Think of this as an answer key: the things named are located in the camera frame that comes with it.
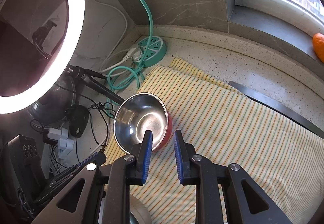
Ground yellow striped cloth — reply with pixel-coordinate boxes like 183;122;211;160
104;57;324;224

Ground orange fruit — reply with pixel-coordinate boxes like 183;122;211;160
312;33;324;63

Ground dark metal strip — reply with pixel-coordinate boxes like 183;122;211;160
228;81;324;138

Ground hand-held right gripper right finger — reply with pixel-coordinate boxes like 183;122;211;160
173;129;293;224

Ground white power strip with adapters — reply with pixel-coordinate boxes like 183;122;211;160
44;126;78;161

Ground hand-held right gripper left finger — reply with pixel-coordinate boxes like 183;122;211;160
32;130;153;224

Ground small red steel bowl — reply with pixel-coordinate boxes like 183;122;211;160
113;92;173;154

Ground black cable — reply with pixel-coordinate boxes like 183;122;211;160
90;101;119;147

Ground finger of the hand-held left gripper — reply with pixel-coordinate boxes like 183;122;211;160
33;169;85;205
46;153;107;186

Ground dark grey round pan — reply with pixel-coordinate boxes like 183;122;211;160
27;77;78;125

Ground black oval device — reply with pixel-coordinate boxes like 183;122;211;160
66;104;90;137

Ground black tripod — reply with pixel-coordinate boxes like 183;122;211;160
54;65;126;105

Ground white ring light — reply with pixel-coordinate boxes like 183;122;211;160
0;0;85;114

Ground round teal power strip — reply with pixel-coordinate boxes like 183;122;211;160
130;36;167;67

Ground large steel bowl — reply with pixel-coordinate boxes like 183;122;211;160
129;200;153;224

